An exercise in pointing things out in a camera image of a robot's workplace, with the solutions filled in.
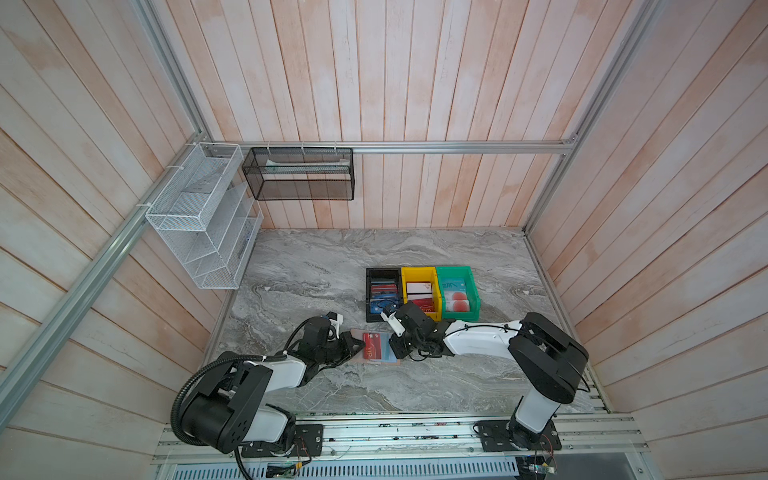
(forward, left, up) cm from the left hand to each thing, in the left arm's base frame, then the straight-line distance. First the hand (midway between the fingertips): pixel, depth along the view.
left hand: (365, 349), depth 87 cm
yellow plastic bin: (+24, -19, +4) cm, 31 cm away
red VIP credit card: (0, -2, 0) cm, 2 cm away
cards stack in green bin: (+20, -31, -1) cm, 36 cm away
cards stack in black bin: (+20, -5, 0) cm, 21 cm away
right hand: (+3, -7, -2) cm, 8 cm away
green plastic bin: (+25, -32, +4) cm, 41 cm away
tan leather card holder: (-2, -7, 0) cm, 7 cm away
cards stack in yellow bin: (+19, -18, +1) cm, 26 cm away
